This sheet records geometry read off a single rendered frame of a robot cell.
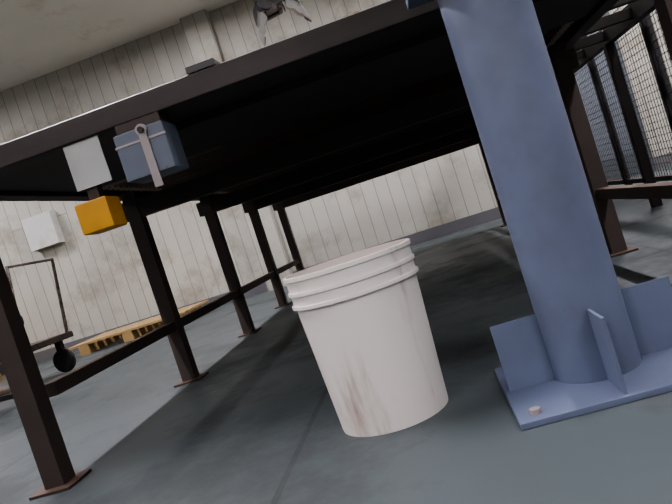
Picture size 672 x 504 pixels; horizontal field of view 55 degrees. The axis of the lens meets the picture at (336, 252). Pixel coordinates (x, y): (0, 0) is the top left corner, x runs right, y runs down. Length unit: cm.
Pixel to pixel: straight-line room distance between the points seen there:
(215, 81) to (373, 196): 520
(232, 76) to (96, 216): 49
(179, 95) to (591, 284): 105
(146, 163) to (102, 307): 605
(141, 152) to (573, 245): 104
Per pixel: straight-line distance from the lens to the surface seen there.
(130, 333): 649
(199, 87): 166
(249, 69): 164
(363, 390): 137
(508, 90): 127
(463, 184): 677
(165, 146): 166
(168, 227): 726
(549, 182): 127
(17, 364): 194
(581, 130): 270
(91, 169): 177
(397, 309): 134
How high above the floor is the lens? 45
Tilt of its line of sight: 2 degrees down
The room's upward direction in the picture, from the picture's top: 18 degrees counter-clockwise
